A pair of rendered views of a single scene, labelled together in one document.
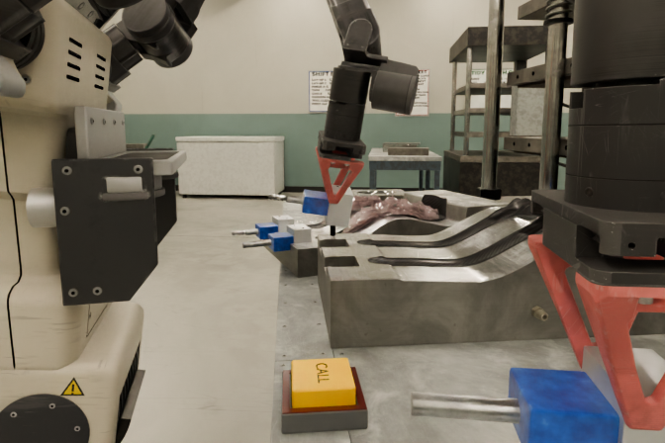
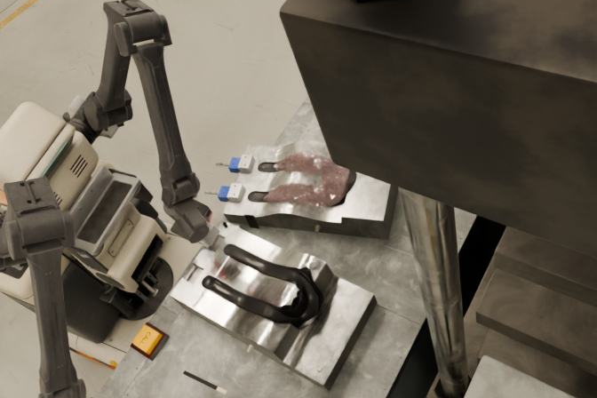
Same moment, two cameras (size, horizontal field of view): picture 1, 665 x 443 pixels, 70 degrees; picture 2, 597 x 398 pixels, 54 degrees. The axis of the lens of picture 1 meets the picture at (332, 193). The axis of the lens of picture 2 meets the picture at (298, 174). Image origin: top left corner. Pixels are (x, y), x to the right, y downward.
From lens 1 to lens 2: 1.62 m
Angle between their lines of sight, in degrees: 64
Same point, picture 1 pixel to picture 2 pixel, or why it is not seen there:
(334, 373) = (147, 340)
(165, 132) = not seen: outside the picture
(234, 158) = not seen: outside the picture
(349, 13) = (163, 178)
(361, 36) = (166, 199)
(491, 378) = (210, 362)
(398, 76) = (185, 228)
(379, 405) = (165, 353)
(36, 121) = not seen: hidden behind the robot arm
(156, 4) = (94, 115)
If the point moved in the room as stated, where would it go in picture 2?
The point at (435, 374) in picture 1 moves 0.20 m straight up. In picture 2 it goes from (196, 347) to (165, 322)
